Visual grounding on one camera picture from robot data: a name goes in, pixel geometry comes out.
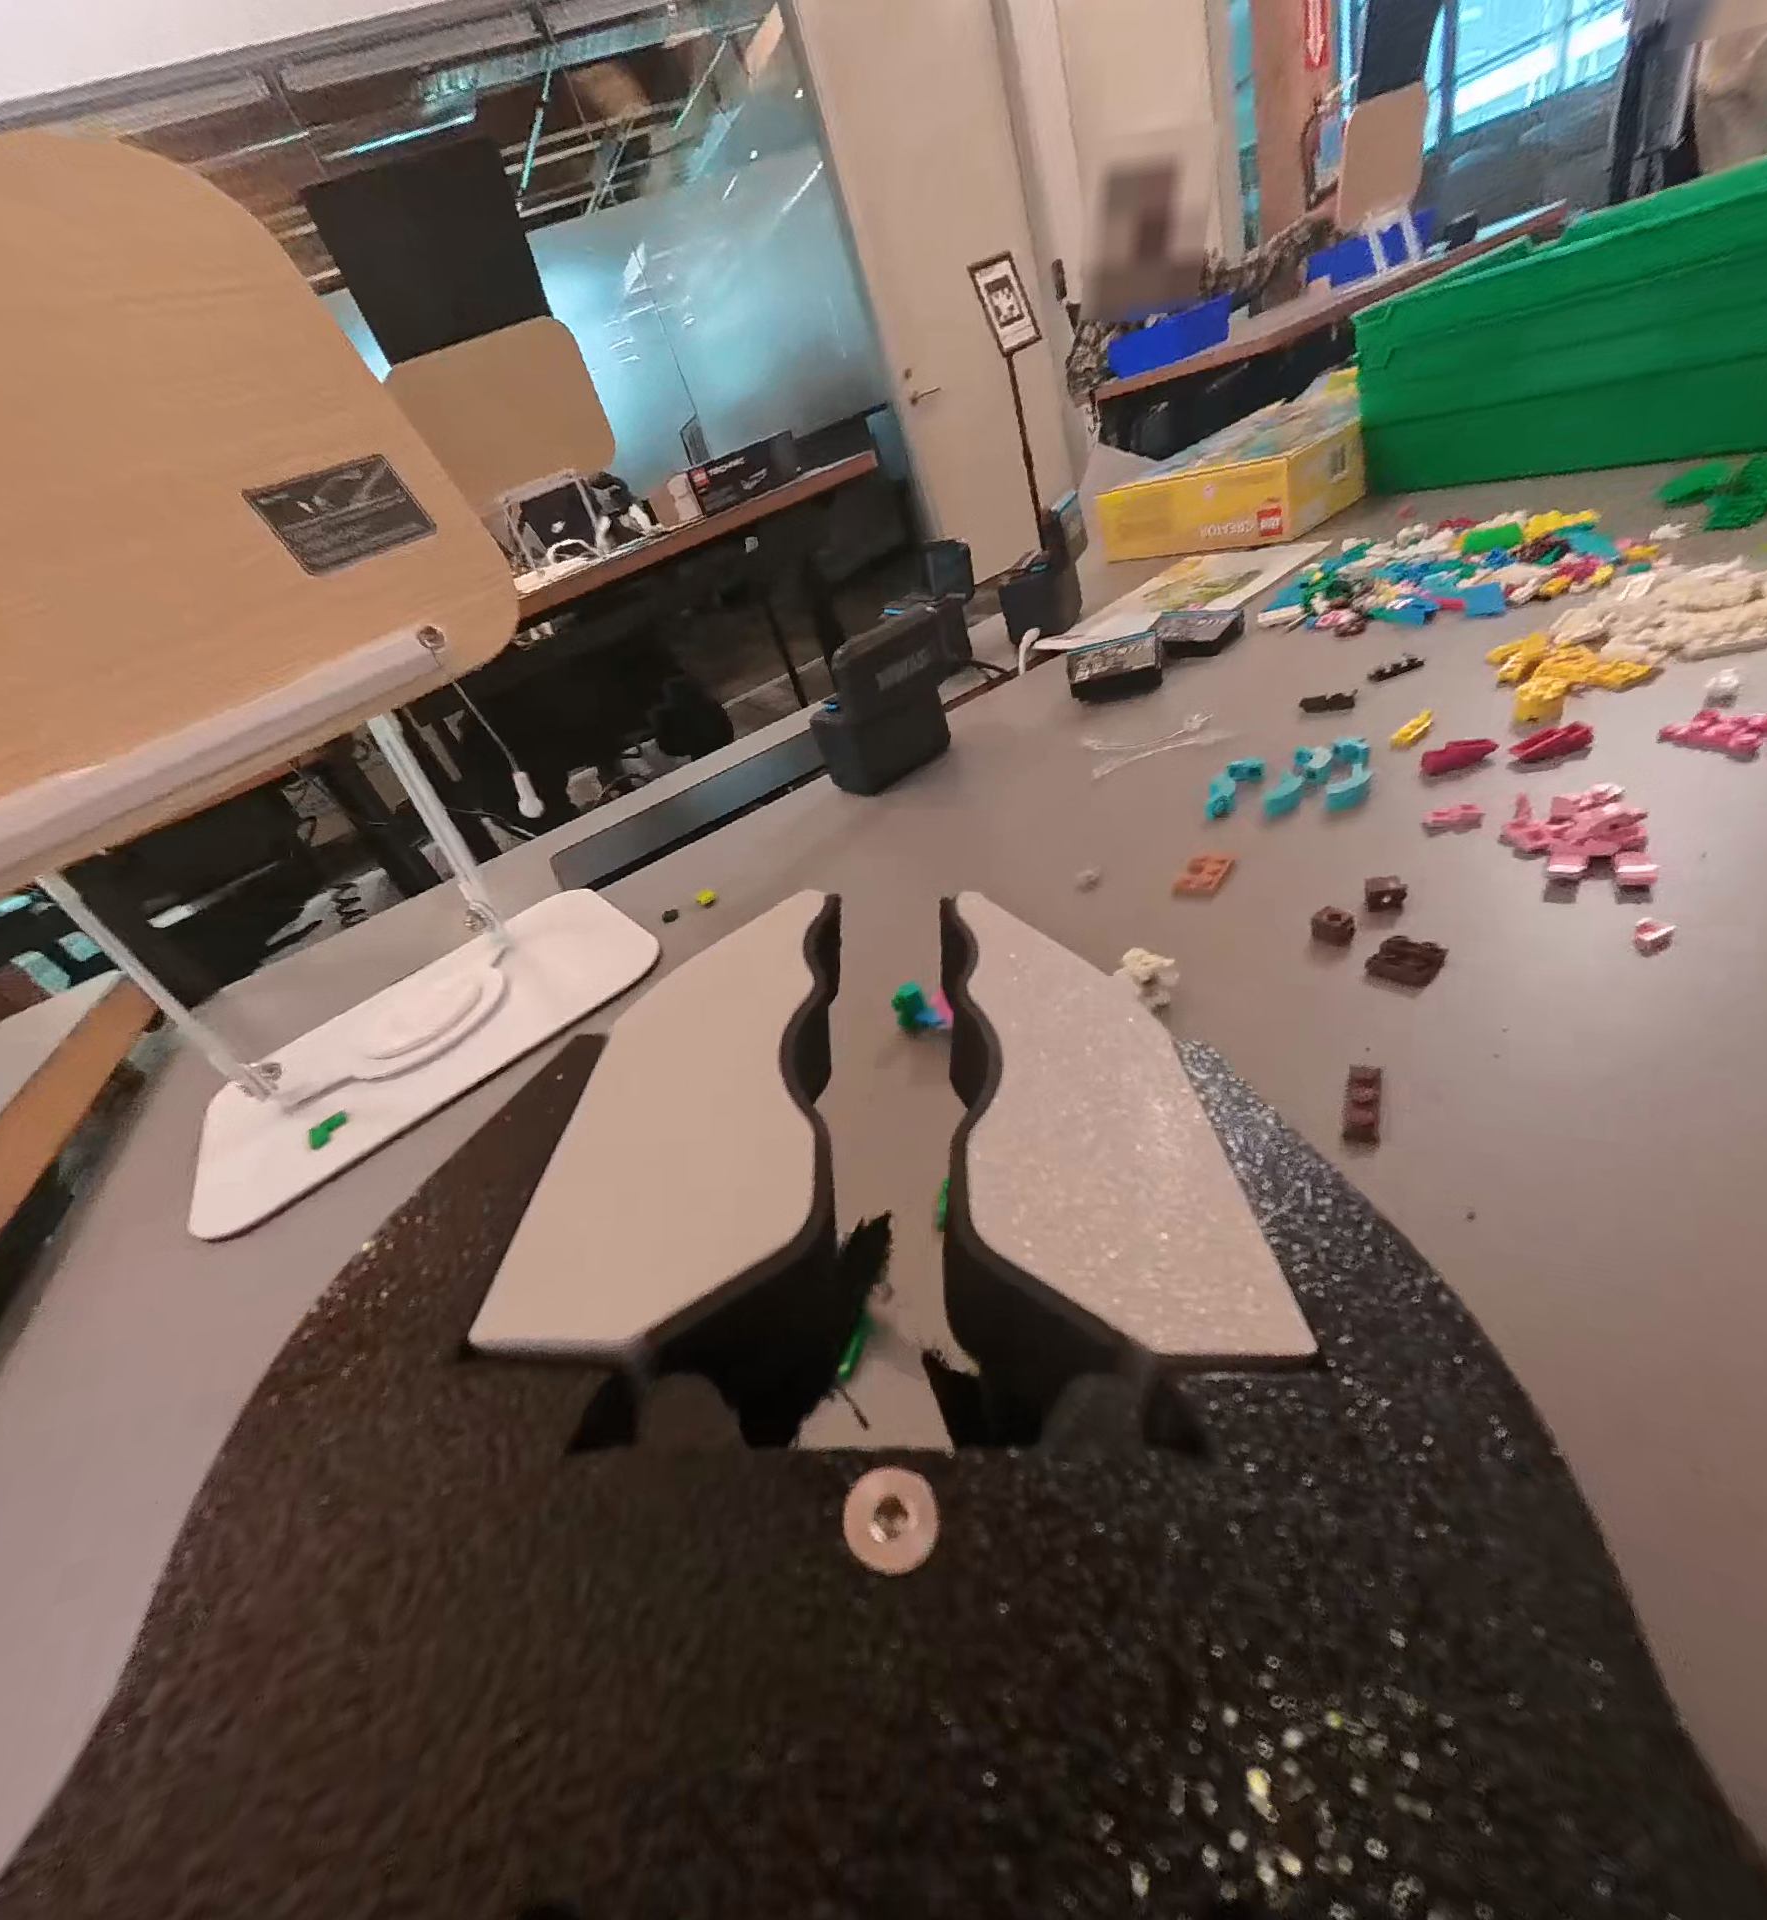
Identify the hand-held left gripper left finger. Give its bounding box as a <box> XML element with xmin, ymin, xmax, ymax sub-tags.
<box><xmin>466</xmin><ymin>891</ymin><xmax>843</xmax><ymax>1382</ymax></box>

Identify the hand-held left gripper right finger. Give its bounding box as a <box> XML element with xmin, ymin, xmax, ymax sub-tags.
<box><xmin>941</xmin><ymin>893</ymin><xmax>1322</xmax><ymax>1379</ymax></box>

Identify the group of teal lego pieces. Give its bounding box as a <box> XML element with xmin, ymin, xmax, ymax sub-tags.
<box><xmin>1203</xmin><ymin>736</ymin><xmax>1373</xmax><ymax>821</ymax></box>

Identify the pile of pink lego pieces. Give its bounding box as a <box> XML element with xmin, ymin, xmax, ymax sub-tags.
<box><xmin>1497</xmin><ymin>785</ymin><xmax>1665</xmax><ymax>891</ymax></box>

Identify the lego instruction booklet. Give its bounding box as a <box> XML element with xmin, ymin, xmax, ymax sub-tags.
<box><xmin>1071</xmin><ymin>540</ymin><xmax>1330</xmax><ymax>649</ymax></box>

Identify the pile of yellow lego pieces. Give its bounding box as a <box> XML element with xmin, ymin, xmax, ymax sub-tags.
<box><xmin>1486</xmin><ymin>629</ymin><xmax>1659</xmax><ymax>726</ymax></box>

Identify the black lego set box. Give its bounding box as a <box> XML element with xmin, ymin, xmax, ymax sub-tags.
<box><xmin>688</xmin><ymin>433</ymin><xmax>798</xmax><ymax>508</ymax></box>

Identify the pile of multicoloured lego pieces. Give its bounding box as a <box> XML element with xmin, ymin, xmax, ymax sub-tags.
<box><xmin>1258</xmin><ymin>510</ymin><xmax>1670</xmax><ymax>640</ymax></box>

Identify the yellow lego set box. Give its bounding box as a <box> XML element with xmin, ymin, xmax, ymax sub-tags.
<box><xmin>1093</xmin><ymin>394</ymin><xmax>1367</xmax><ymax>564</ymax></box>

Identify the pile of magenta lego pieces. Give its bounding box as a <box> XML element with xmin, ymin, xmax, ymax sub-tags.
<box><xmin>1659</xmin><ymin>704</ymin><xmax>1767</xmax><ymax>791</ymax></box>

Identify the pile of white lego pieces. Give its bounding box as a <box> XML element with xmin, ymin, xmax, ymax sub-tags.
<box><xmin>1548</xmin><ymin>558</ymin><xmax>1767</xmax><ymax>666</ymax></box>

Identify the pile of green lego pieces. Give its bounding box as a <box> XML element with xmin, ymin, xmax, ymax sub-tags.
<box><xmin>1655</xmin><ymin>442</ymin><xmax>1767</xmax><ymax>533</ymax></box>

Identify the clear plastic bag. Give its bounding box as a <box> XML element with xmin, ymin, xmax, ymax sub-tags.
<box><xmin>1080</xmin><ymin>714</ymin><xmax>1229</xmax><ymax>780</ymax></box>

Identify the wooden office table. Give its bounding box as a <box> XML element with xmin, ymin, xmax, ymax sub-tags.
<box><xmin>510</xmin><ymin>450</ymin><xmax>885</xmax><ymax>621</ymax></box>

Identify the blue plastic bin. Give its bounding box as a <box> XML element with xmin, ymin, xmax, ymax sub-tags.
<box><xmin>1303</xmin><ymin>226</ymin><xmax>1439</xmax><ymax>295</ymax></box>
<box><xmin>1104</xmin><ymin>291</ymin><xmax>1240</xmax><ymax>378</ymax></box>

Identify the wood-look desk lamp white base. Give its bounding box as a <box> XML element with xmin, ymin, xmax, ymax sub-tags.
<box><xmin>0</xmin><ymin>127</ymin><xmax>663</xmax><ymax>1244</ymax></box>

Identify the printed tag sign stand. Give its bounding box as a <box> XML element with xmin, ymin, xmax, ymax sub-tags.
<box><xmin>969</xmin><ymin>253</ymin><xmax>1058</xmax><ymax>520</ymax></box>

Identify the stack of green plastic bins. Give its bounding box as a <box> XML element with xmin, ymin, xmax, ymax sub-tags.
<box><xmin>1347</xmin><ymin>132</ymin><xmax>1767</xmax><ymax>498</ymax></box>

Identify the white hanging cable plug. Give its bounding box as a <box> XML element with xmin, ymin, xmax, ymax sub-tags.
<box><xmin>452</xmin><ymin>682</ymin><xmax>549</xmax><ymax>821</ymax></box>

